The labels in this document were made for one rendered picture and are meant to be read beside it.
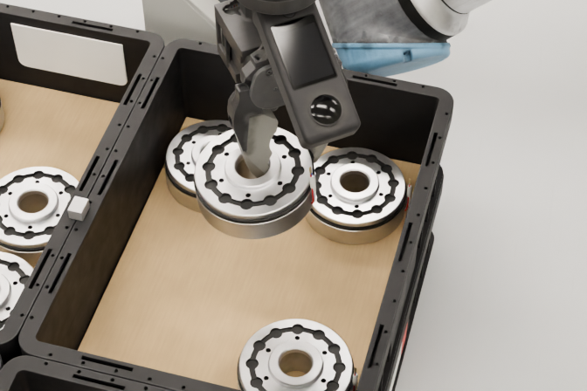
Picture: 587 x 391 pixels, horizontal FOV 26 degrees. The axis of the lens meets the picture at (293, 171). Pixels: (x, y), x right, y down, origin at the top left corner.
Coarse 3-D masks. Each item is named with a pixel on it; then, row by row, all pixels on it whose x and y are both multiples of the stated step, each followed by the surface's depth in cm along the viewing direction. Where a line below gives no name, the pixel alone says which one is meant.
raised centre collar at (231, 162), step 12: (228, 156) 109; (240, 156) 109; (276, 156) 108; (228, 168) 108; (276, 168) 108; (228, 180) 108; (240, 180) 107; (252, 180) 107; (264, 180) 107; (276, 180) 107
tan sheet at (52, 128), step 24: (0, 96) 139; (24, 96) 139; (48, 96) 139; (72, 96) 139; (24, 120) 136; (48, 120) 136; (72, 120) 136; (96, 120) 136; (0, 144) 134; (24, 144) 134; (48, 144) 134; (72, 144) 134; (96, 144) 134; (0, 168) 132; (72, 168) 132
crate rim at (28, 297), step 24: (48, 24) 132; (72, 24) 132; (96, 24) 132; (144, 72) 127; (120, 120) 123; (96, 168) 118; (48, 264) 111; (24, 288) 109; (24, 312) 108; (0, 336) 106
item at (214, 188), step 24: (216, 144) 110; (288, 144) 110; (216, 168) 109; (288, 168) 108; (312, 168) 108; (216, 192) 107; (240, 192) 107; (264, 192) 107; (288, 192) 107; (240, 216) 105; (264, 216) 105
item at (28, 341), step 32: (160, 64) 128; (416, 96) 125; (448, 96) 125; (128, 128) 122; (448, 128) 124; (96, 192) 117; (416, 192) 117; (416, 224) 114; (64, 256) 112; (32, 320) 107; (384, 320) 107; (32, 352) 105; (64, 352) 105; (384, 352) 105; (160, 384) 103; (192, 384) 103
